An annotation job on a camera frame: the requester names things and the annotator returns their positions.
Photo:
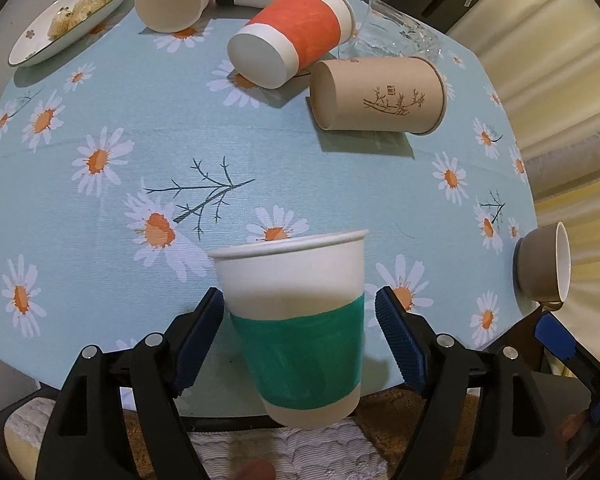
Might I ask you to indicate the pile of pastries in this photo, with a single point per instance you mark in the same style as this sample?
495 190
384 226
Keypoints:
67 18

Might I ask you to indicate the orange and white paper cup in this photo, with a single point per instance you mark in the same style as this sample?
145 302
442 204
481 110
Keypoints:
288 36

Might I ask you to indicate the daisy print blue tablecloth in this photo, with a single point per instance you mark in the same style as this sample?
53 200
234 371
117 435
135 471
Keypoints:
128 159

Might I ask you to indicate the green and white paper cup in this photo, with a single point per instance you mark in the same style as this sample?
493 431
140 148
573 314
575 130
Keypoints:
297 307

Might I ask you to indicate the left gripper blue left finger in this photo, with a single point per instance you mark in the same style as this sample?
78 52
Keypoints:
86 437

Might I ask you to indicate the clear glass cup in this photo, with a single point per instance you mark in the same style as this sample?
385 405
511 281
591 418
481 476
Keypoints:
382 31

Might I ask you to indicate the brown ceramic mug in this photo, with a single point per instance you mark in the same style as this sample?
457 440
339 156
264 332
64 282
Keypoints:
543 266

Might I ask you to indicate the person's left hand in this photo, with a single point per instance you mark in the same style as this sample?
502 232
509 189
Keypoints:
256 470

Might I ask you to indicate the kraft brown paper cup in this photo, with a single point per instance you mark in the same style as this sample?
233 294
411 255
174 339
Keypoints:
404 94

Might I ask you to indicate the white floral plate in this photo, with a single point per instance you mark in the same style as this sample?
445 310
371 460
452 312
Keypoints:
33 46

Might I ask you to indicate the cream curtain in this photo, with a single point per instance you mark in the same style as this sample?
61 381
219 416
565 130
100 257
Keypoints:
543 58

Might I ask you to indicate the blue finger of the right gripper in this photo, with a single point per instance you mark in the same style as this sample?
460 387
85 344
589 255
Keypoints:
557 340

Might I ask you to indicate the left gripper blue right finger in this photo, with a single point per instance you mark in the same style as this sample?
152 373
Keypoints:
512 438

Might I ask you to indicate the white quilted cushion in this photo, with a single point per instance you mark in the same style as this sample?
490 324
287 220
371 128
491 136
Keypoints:
338 451

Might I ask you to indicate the person's right hand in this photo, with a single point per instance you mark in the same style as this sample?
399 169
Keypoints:
571 425

